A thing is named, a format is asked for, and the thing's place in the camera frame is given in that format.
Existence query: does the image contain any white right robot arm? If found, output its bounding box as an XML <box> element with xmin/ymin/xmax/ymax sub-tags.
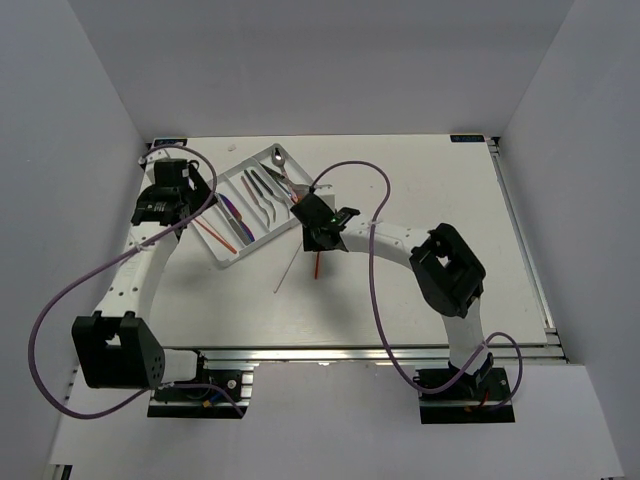
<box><xmin>291</xmin><ymin>194</ymin><xmax>493</xmax><ymax>399</ymax></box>

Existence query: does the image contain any iridescent purple knife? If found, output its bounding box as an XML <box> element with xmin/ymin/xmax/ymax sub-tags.
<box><xmin>220</xmin><ymin>194</ymin><xmax>255</xmax><ymax>243</ymax></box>

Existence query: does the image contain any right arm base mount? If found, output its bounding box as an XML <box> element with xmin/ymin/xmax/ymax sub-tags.
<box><xmin>419</xmin><ymin>368</ymin><xmax>516</xmax><ymax>425</ymax></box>

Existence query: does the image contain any marbled handle spoon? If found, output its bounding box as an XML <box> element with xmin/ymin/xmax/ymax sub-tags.
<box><xmin>259</xmin><ymin>163</ymin><xmax>293</xmax><ymax>198</ymax></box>

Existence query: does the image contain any orange chopstick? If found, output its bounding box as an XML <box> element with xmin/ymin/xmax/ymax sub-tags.
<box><xmin>194</xmin><ymin>219</ymin><xmax>237</xmax><ymax>255</ymax></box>
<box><xmin>313</xmin><ymin>252</ymin><xmax>321</xmax><ymax>280</ymax></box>

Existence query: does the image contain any dark handled fork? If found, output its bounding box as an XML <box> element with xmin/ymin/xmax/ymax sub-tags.
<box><xmin>244</xmin><ymin>169</ymin><xmax>277</xmax><ymax>222</ymax></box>

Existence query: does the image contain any white chopstick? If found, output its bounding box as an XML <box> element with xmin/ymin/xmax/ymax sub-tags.
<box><xmin>272</xmin><ymin>250</ymin><xmax>301</xmax><ymax>295</ymax></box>

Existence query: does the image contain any right blue table label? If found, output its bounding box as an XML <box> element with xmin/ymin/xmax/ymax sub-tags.
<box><xmin>449</xmin><ymin>134</ymin><xmax>486</xmax><ymax>143</ymax></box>

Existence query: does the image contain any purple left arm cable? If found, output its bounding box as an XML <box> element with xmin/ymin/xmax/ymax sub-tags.
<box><xmin>27</xmin><ymin>145</ymin><xmax>246</xmax><ymax>419</ymax></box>

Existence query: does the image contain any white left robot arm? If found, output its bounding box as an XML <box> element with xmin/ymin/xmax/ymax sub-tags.
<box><xmin>71</xmin><ymin>159</ymin><xmax>215</xmax><ymax>399</ymax></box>

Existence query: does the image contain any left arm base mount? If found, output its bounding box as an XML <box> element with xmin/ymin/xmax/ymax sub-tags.
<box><xmin>147</xmin><ymin>351</ymin><xmax>255</xmax><ymax>420</ymax></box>

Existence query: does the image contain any left blue table label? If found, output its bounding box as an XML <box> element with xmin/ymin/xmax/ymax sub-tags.
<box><xmin>151</xmin><ymin>138</ymin><xmax>188</xmax><ymax>148</ymax></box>

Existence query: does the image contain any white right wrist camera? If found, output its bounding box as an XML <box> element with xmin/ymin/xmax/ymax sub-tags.
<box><xmin>313</xmin><ymin>184</ymin><xmax>334</xmax><ymax>197</ymax></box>

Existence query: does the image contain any pink handled fork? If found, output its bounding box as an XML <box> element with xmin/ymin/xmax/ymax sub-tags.
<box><xmin>241</xmin><ymin>175</ymin><xmax>271</xmax><ymax>230</ymax></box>

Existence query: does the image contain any pink handled spoon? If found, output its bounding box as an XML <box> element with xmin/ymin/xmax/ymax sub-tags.
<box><xmin>271</xmin><ymin>147</ymin><xmax>309</xmax><ymax>196</ymax></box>

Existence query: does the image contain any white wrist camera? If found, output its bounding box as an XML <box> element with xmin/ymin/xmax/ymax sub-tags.
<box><xmin>138</xmin><ymin>148</ymin><xmax>171</xmax><ymax>165</ymax></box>
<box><xmin>313</xmin><ymin>184</ymin><xmax>334</xmax><ymax>197</ymax></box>

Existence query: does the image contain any green handled fork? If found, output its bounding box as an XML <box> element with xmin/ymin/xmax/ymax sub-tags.
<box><xmin>250</xmin><ymin>170</ymin><xmax>289</xmax><ymax>220</ymax></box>

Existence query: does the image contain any blue table label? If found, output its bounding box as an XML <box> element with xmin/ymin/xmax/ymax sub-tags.
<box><xmin>151</xmin><ymin>138</ymin><xmax>188</xmax><ymax>148</ymax></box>
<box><xmin>449</xmin><ymin>134</ymin><xmax>486</xmax><ymax>143</ymax></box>

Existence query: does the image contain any white divided cutlery tray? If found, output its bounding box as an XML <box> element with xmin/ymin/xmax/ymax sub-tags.
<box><xmin>194</xmin><ymin>143</ymin><xmax>313</xmax><ymax>268</ymax></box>

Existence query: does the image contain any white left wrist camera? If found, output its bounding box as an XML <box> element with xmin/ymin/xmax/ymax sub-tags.
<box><xmin>138</xmin><ymin>148</ymin><xmax>171</xmax><ymax>165</ymax></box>

